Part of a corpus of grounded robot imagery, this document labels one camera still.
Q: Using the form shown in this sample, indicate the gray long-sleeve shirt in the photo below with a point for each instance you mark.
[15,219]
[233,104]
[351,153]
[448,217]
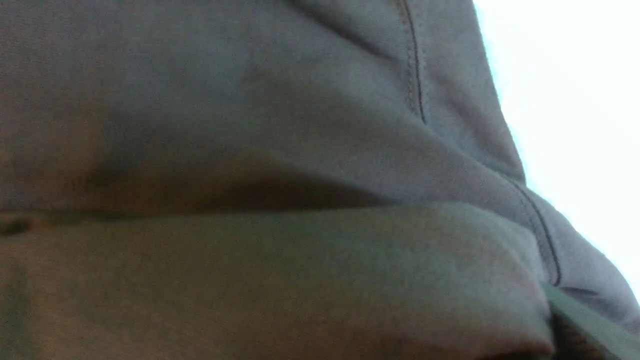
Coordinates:
[272,180]

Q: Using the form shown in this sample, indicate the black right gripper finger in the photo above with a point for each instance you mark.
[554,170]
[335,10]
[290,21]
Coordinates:
[582,334]

